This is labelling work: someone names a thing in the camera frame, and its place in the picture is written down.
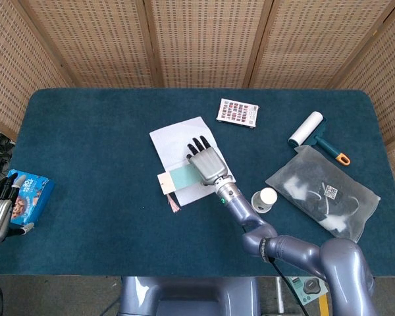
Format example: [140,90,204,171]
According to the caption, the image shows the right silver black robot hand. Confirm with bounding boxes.
[186,135,235,187]

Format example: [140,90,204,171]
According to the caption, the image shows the teal cream bookmark pink tassel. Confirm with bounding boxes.
[157,163,207,213]

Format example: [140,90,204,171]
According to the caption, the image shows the white paper sheet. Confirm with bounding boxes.
[149,116,237,207]

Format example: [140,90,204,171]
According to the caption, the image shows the blue printed snack box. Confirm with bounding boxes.
[6,169,56,228]

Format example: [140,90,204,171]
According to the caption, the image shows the small box with colourful print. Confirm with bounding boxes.
[216,97,260,129]

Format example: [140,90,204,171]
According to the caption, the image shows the stacked floral paper cups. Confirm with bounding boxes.
[251,187,278,215]

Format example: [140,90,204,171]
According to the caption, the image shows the teal felt table cloth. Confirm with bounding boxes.
[0,87,395,278]

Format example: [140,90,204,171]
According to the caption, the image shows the translucent bag with dark contents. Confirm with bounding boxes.
[265,145,381,252]

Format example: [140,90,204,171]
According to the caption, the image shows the woven wooden folding screen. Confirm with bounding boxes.
[0,0,395,211]

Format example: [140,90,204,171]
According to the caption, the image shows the grey-blue robot torso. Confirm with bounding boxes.
[118,276,261,316]

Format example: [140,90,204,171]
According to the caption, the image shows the metal table leg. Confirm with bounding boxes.
[275,276,286,313]

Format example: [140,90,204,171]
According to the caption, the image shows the pale green product box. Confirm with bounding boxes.
[286,275,330,305]

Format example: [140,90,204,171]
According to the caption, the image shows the white lint roller teal handle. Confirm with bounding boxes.
[287,111,352,166]

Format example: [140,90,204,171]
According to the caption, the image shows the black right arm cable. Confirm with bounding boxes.
[265,255,313,316]

